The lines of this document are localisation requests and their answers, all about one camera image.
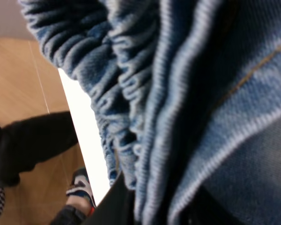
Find children's blue denim shorts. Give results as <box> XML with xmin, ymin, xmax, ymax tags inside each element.
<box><xmin>20</xmin><ymin>0</ymin><xmax>281</xmax><ymax>225</ymax></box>

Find person's dark trouser leg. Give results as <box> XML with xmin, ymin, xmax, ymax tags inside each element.
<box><xmin>0</xmin><ymin>111</ymin><xmax>78</xmax><ymax>188</ymax></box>

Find blue white sneaker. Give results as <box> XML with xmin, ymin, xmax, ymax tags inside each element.
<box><xmin>66</xmin><ymin>167</ymin><xmax>96</xmax><ymax>216</ymax></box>

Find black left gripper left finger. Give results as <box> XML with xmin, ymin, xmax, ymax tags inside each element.
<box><xmin>83</xmin><ymin>173</ymin><xmax>136</xmax><ymax>225</ymax></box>

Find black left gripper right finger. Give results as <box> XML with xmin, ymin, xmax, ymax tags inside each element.
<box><xmin>179</xmin><ymin>187</ymin><xmax>243</xmax><ymax>225</ymax></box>

